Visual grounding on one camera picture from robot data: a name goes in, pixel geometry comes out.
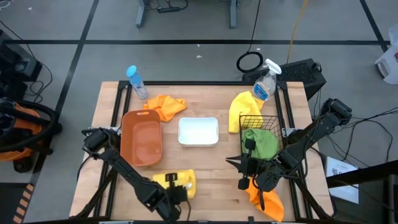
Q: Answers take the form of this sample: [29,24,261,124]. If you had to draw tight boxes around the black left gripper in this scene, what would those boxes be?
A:
[164,172,190,205]

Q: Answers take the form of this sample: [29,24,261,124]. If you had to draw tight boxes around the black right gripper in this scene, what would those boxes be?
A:
[226,138,259,190]

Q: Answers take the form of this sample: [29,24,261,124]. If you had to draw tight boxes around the yellow microfiber towel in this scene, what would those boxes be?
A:
[152,169,197,200]
[228,90,265,134]

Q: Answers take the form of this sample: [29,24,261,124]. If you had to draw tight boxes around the orange microfiber towel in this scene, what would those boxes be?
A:
[142,95,188,123]
[245,179,285,223]

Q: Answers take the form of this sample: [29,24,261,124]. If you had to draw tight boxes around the orange plastic basket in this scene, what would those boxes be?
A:
[119,108,164,167]

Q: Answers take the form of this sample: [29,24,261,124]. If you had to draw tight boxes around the white plastic basket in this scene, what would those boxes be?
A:
[177,116,220,147]

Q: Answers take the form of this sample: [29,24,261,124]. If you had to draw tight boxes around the clear spray bottle white trigger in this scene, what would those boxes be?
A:
[252,58,283,102]

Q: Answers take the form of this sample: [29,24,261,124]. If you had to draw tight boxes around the white printed paper sheet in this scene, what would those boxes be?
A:
[325,156,360,205]

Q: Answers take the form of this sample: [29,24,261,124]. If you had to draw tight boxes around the clear bottle with blue cap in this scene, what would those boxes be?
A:
[126,65,149,100]

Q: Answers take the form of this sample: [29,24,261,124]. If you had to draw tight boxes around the black perforated computer case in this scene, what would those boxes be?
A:
[241,58,327,100]

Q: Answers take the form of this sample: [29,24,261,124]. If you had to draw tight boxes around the black side table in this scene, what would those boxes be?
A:
[326,160,398,224]

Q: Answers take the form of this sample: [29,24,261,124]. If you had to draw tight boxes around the grey desk leg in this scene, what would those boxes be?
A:
[135,0,150,29]
[229,0,239,30]

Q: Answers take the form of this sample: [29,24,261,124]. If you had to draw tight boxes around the black yellow striped floor mat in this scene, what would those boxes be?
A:
[0,182,35,224]

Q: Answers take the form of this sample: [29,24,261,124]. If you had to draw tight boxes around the orange black shop vacuum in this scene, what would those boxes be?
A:
[0,98,63,174]

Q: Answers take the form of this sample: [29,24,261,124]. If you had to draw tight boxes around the black power strip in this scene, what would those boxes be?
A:
[157,6,182,14]

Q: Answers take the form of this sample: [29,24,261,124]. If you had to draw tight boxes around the white plastic container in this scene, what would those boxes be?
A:
[374,24,398,85]

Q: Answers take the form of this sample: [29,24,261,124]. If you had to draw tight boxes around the black equipment box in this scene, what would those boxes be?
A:
[0,29,43,100]

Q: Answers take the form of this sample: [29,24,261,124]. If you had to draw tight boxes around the black wire basket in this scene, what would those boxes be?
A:
[238,114,285,162]

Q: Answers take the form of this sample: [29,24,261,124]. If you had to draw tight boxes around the black aluminium table frame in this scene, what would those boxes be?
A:
[73,80,335,224]

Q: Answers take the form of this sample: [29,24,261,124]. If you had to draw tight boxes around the coiled black cable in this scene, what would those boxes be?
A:
[236,0,264,74]

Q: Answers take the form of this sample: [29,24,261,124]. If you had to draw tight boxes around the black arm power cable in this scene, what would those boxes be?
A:
[310,107,398,169]

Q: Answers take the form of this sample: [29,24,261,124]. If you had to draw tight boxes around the yellow floor cable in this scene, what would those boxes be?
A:
[285,0,309,65]

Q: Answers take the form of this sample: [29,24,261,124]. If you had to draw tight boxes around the black floor cable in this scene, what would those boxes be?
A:
[0,20,53,103]

